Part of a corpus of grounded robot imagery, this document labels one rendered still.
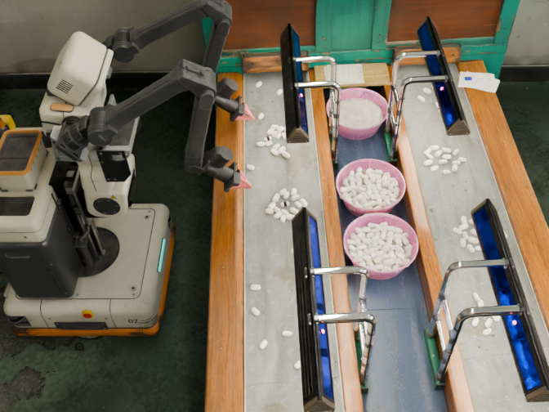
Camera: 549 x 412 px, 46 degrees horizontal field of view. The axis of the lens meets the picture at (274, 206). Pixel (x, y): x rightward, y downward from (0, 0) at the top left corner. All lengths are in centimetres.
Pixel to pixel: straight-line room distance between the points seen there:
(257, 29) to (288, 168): 68
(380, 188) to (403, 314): 53
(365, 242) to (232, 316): 56
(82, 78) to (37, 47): 211
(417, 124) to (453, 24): 50
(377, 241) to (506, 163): 65
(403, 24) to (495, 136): 64
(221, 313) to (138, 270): 84
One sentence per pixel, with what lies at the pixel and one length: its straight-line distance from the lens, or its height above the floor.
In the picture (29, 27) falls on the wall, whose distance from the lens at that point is 421.
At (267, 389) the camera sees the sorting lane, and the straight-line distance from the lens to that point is 207.
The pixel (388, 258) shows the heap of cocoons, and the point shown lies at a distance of 234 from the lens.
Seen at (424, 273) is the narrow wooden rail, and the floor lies 75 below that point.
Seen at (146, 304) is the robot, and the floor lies 27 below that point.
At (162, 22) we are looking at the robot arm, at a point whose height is 134.
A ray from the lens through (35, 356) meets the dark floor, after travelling 318.
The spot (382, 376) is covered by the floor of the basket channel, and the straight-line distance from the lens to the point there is 217.
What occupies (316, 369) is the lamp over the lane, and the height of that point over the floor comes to 111.
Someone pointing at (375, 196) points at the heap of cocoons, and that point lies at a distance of 251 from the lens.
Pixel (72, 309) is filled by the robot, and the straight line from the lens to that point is 292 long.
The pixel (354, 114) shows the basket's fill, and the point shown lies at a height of 74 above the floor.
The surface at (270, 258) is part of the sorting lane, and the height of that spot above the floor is 74.
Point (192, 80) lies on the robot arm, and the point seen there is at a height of 144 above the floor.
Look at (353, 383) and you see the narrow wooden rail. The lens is 205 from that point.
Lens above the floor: 262
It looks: 50 degrees down
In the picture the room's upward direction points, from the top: 3 degrees counter-clockwise
